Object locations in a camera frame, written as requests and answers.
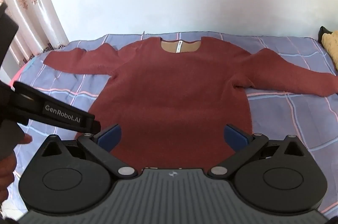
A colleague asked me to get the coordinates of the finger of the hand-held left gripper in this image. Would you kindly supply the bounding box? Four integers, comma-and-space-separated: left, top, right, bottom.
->
11, 107, 102, 134

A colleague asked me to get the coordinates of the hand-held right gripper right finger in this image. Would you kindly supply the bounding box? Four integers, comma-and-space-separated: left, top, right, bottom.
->
208, 124, 312, 179

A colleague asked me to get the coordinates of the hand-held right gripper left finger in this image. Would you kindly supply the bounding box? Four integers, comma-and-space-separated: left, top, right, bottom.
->
40, 124, 138, 179

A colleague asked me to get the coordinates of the dark red sweater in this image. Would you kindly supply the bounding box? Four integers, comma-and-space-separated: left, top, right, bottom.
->
43, 37, 338, 169

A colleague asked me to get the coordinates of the person's left hand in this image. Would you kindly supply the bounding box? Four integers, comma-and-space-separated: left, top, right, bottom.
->
0, 134, 34, 214

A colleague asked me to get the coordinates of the purple plaid bedsheet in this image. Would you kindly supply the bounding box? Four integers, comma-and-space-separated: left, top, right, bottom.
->
0, 33, 338, 217

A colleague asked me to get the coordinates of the pink floral curtain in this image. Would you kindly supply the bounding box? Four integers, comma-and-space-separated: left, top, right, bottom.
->
0, 0, 70, 70

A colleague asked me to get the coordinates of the yellow knit garment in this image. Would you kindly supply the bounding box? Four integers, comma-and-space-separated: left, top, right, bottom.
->
321, 30, 338, 71

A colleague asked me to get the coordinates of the black cloth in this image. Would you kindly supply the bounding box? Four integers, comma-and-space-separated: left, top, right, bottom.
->
318, 26, 334, 44

